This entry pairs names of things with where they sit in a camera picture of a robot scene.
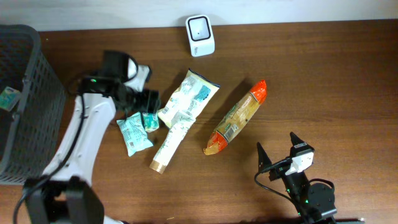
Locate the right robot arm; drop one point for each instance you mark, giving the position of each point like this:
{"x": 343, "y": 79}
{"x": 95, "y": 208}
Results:
{"x": 314, "y": 200}

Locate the grey plastic mesh basket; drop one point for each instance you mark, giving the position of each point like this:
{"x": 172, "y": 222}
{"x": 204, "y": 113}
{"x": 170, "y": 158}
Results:
{"x": 29, "y": 132}

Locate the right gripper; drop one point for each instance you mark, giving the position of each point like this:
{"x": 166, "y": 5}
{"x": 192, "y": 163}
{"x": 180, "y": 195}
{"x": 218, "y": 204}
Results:
{"x": 280, "y": 172}

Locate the light teal wipes packet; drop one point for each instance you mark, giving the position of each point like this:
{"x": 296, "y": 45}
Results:
{"x": 134, "y": 134}

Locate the orange pasta bag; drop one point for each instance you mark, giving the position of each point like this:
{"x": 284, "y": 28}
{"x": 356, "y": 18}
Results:
{"x": 236, "y": 118}

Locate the cream snack bag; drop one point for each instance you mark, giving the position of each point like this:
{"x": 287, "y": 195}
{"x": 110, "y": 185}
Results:
{"x": 189, "y": 99}

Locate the white Pantene tube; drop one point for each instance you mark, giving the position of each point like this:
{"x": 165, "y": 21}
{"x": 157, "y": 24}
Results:
{"x": 181, "y": 123}

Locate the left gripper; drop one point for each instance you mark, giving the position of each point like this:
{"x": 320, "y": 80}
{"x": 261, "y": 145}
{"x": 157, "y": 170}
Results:
{"x": 150, "y": 101}

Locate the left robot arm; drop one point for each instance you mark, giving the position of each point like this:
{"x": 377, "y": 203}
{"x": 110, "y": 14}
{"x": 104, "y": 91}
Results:
{"x": 63, "y": 193}

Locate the teal tissue pack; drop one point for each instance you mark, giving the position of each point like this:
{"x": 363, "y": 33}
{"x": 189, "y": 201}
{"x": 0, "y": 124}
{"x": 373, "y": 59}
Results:
{"x": 9, "y": 98}
{"x": 151, "y": 122}

